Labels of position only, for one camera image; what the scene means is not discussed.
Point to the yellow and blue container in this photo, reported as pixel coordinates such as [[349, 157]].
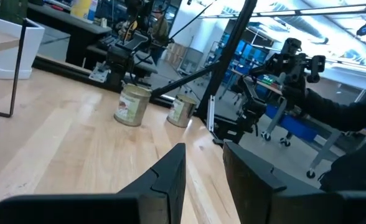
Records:
[[81, 9]]

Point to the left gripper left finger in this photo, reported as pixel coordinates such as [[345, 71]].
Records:
[[158, 189]]

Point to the silver aluminium bracket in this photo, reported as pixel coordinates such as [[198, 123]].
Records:
[[211, 112]]

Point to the black aluminium rig frame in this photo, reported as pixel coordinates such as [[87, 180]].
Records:
[[229, 46]]

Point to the grey desk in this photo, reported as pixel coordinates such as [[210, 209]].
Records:
[[77, 34]]

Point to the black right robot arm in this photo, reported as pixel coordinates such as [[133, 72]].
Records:
[[117, 62]]

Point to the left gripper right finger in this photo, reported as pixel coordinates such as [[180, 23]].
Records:
[[254, 193]]

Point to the person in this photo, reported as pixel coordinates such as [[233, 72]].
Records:
[[341, 112], [161, 29]]

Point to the grey cart with casters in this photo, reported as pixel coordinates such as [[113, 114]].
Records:
[[310, 173]]

